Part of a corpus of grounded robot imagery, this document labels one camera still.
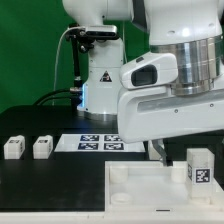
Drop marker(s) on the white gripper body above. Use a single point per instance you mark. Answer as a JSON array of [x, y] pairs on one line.
[[151, 114]]

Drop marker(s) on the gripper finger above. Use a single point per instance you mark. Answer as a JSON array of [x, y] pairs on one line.
[[160, 149]]

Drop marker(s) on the white square table top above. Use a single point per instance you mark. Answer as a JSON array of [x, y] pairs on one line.
[[132, 186]]

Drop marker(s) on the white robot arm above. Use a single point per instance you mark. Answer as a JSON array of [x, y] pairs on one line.
[[177, 88]]

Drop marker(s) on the white sheet with markers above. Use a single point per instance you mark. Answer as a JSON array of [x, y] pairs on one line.
[[96, 143]]

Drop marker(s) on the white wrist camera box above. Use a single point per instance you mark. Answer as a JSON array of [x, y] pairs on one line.
[[149, 70]]

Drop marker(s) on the black camera on stand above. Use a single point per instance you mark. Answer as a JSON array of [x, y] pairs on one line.
[[82, 40]]

